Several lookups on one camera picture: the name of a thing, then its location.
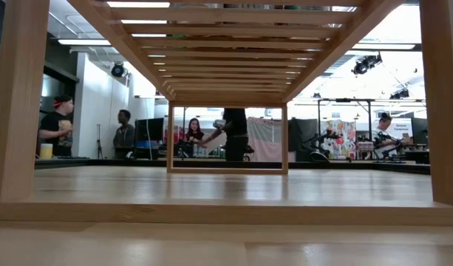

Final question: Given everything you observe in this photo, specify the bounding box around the thin black tripod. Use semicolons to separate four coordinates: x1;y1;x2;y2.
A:
95;123;103;160

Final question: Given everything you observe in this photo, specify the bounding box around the yellow cup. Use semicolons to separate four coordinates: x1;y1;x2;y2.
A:
39;143;54;160

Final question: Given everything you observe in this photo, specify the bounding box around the person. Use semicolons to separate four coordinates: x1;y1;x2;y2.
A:
184;117;205;146
112;109;136;158
200;107;249;162
372;112;414;160
37;94;75;158

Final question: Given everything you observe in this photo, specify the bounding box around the black table edge rail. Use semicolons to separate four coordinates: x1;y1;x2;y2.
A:
34;157;432;176

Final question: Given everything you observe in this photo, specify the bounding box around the wooden slatted shelf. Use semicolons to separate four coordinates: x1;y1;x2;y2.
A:
0;0;453;227

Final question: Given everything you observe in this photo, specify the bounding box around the black monitor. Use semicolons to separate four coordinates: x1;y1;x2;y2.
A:
410;117;429;146
134;117;165;142

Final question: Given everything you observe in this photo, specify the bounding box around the background robot rig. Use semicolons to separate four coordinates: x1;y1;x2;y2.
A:
174;137;194;160
372;132;408;163

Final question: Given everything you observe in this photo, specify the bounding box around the black round ceiling device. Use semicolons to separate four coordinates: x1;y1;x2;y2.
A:
110;61;126;78

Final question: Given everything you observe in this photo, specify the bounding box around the black cloth partition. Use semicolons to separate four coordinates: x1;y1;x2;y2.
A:
287;117;319;152

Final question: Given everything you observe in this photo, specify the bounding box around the black gantry frame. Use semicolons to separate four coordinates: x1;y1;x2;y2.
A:
316;98;376;143

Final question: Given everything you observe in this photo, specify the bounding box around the colourful patterned cloth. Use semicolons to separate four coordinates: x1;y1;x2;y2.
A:
320;118;357;160

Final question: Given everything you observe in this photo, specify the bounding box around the white equipment sign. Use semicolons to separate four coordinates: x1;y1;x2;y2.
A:
390;118;414;140

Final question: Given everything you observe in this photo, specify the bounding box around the pink cloth cover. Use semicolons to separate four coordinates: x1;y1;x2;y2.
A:
246;116;296;163

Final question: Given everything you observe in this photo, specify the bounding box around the black ceiling camera rig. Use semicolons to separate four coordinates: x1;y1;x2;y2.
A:
351;52;384;76
389;87;411;100

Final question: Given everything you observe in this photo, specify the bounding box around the ceiling light panel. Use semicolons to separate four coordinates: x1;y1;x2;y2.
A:
58;38;112;47
351;43;416;51

